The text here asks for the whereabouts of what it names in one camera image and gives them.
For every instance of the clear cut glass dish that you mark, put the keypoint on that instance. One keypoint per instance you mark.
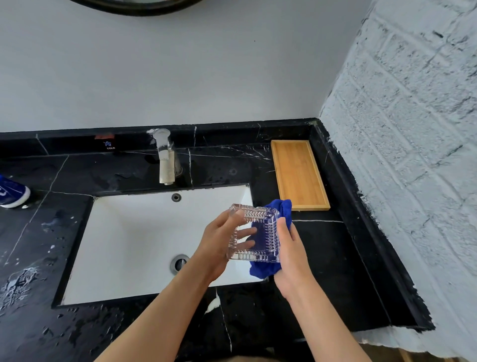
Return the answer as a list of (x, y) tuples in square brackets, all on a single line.
[(257, 233)]

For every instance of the blue cleaning cloth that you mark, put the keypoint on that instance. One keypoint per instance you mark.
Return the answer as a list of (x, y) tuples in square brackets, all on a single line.
[(274, 238)]

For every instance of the person's left middle finger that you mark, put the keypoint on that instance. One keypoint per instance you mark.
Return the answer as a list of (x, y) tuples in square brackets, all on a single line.
[(244, 245)]

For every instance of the black round mirror frame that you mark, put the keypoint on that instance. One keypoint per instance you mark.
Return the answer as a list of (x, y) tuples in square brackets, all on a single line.
[(136, 5)]

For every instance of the person's right forearm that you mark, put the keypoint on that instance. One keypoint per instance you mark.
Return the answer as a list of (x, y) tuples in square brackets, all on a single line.
[(324, 324)]

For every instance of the blue bottle with white base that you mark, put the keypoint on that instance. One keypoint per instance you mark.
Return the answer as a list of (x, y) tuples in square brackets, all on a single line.
[(12, 192)]

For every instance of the chrome sink faucet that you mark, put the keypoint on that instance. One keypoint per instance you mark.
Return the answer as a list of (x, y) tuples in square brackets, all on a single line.
[(166, 156)]

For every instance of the person's left forearm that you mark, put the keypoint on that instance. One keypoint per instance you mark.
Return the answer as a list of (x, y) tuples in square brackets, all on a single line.
[(160, 320)]

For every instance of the person's right thumb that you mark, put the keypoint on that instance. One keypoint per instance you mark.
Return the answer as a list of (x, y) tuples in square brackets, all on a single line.
[(283, 233)]

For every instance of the person's right hand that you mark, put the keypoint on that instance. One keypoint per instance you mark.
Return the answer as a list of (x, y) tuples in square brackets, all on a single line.
[(292, 261)]

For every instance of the person's left thumb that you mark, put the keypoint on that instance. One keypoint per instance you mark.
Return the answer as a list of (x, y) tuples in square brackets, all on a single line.
[(230, 220)]

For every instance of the person's left hand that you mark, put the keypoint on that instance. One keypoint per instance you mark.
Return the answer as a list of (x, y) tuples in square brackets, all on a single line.
[(212, 253)]

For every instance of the chrome sink drain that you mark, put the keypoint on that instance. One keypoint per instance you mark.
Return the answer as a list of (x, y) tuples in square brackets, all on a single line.
[(179, 263)]

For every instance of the bamboo wooden tray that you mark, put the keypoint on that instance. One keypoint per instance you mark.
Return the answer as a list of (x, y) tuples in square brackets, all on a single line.
[(299, 174)]

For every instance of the white rectangular sink basin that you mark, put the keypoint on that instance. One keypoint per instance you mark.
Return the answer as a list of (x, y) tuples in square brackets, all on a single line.
[(149, 246)]

